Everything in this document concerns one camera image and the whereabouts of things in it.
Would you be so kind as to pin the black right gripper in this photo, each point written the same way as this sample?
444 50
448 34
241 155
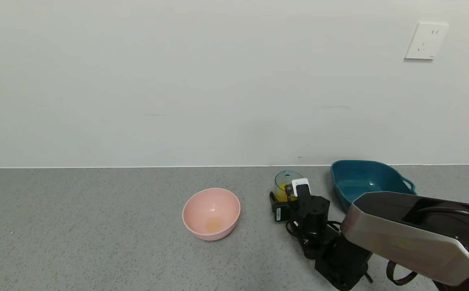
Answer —
279 211

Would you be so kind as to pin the orange juice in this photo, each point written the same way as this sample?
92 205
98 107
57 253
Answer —
281 190

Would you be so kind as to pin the ribbed clear teal cup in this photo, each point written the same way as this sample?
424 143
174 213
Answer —
282 178

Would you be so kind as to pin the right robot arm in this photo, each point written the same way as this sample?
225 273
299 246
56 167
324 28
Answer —
412 238

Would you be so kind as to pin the pink plastic bowl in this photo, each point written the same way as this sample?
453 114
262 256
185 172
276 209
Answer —
202 206

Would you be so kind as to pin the teal rectangular baking tray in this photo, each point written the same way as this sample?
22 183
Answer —
359 182

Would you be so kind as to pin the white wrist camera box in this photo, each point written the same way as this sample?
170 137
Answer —
300 185

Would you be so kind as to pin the white wall socket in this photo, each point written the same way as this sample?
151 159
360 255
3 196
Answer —
425 41

